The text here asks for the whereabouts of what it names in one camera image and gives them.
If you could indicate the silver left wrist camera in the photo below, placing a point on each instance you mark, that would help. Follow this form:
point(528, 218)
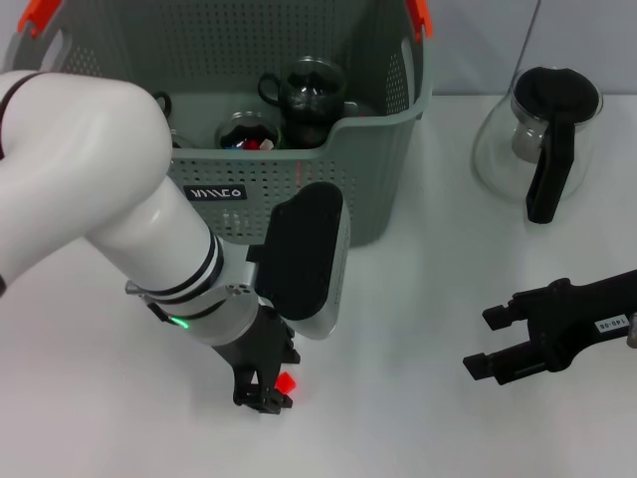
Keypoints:
point(303, 259)

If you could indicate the dark red angled brick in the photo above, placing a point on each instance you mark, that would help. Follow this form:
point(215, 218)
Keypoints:
point(251, 144)

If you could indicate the grey perforated plastic storage bin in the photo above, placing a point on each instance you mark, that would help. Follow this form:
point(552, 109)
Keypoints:
point(378, 164)

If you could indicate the small red square brick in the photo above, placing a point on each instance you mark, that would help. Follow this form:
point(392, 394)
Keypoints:
point(287, 383)

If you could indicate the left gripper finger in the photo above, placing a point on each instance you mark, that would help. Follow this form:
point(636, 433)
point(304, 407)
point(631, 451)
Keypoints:
point(271, 401)
point(246, 391)

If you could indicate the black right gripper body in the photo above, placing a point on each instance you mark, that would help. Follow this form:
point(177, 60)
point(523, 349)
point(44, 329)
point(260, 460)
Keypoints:
point(582, 313)

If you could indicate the glass teapot with black lid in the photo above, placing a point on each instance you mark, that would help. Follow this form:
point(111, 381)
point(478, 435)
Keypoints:
point(555, 94)

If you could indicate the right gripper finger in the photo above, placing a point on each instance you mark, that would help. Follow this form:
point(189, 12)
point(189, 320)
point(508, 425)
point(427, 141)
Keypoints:
point(515, 310)
point(512, 363)

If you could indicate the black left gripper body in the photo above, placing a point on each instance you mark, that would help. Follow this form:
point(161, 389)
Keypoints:
point(259, 343)

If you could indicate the glass teacup with black holder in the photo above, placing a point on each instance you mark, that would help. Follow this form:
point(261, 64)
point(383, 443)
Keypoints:
point(303, 137)
point(179, 140)
point(308, 92)
point(244, 127)

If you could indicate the black clay teapot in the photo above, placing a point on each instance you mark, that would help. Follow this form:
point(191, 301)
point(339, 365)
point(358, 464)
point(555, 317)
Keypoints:
point(166, 102)

